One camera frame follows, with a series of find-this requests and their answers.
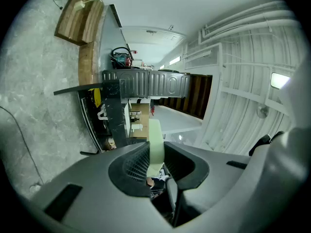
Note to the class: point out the dark wooden staircase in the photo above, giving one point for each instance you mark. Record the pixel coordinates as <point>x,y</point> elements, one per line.
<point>194,93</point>

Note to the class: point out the person's white shirt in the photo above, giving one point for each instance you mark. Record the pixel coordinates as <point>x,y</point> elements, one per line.
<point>291,154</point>

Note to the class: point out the yellow plastic sign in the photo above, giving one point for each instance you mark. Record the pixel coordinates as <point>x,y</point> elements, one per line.
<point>96,97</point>

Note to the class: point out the black marble vanity counter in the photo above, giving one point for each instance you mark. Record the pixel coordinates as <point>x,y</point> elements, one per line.
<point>114,115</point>

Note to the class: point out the pale green tape roll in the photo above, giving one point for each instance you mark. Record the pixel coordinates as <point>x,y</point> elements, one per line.
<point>155,144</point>

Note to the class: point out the grey ribbed metal panel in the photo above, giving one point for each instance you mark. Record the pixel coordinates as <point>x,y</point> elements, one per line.
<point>126,84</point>

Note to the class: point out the small dark glass bottle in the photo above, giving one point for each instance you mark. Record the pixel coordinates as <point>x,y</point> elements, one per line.
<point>134,118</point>

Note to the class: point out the red plastic bag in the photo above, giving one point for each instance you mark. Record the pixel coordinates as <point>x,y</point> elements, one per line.
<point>152,109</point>

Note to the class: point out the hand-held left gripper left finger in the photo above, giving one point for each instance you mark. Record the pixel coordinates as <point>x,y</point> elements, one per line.
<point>97,198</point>

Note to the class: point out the light wooden step platform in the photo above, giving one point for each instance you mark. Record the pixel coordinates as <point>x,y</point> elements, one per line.
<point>73,21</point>

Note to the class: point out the rectangular ceiling light panel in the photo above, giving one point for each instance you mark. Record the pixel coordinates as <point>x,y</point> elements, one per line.
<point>279,80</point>

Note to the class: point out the white tube ceiling light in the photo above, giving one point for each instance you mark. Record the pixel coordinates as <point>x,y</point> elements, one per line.
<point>175,60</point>

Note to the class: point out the white ceiling pipes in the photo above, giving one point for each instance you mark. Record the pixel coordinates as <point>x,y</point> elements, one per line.
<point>243,16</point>

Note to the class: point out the white door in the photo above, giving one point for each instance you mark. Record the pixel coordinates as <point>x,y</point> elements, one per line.
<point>155,47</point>

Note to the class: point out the white sink drain pipe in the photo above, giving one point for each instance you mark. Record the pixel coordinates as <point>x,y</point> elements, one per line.
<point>102,113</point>

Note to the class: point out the large cardboard box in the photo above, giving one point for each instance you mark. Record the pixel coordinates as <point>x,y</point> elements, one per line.
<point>143,130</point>

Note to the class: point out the white plastic bottle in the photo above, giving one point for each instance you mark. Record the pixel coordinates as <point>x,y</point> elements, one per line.
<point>136,127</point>

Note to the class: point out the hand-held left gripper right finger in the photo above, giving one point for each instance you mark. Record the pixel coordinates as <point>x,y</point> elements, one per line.
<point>218,173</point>

